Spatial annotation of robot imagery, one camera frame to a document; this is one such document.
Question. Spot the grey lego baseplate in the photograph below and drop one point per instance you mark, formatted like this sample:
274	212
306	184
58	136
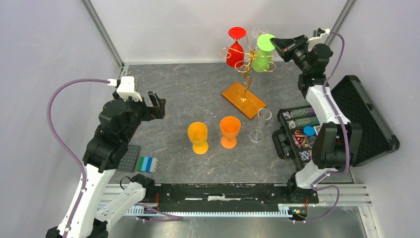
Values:
129	161

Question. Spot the yellow wine glass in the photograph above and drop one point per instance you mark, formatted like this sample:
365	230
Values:
198	135

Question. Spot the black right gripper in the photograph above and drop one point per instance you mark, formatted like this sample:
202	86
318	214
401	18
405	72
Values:
283	45

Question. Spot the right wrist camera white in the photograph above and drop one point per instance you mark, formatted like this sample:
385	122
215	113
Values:
319	33

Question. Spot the blue green toy brick block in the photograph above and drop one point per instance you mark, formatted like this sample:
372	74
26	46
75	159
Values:
147	165

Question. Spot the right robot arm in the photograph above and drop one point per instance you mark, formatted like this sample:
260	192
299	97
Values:
338	140

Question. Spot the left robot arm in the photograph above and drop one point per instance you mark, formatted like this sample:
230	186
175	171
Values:
119	120

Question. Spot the gold wire rack wooden base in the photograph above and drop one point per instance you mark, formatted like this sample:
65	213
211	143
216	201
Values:
239	94

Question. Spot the clear champagne flute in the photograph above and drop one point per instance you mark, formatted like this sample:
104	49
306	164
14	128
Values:
263	117

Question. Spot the clear wine glass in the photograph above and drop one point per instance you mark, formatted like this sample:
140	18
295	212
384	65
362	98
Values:
256	32

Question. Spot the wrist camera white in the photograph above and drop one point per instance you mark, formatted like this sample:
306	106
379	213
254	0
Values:
319	33
125	89

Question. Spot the blue dealer chip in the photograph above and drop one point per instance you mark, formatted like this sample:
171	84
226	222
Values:
309	130

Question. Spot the red wine glass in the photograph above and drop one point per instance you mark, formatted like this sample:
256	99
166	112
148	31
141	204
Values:
235	54

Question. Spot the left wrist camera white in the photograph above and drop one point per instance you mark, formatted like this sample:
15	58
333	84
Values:
125	89

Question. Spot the orange wine glass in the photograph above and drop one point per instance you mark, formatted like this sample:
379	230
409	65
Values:
229	128

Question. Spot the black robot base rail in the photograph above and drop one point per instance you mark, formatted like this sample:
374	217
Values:
226	197

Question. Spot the green wine glass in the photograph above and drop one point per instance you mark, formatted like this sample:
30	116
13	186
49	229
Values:
262	56

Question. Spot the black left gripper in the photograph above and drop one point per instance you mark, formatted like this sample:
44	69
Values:
158	110

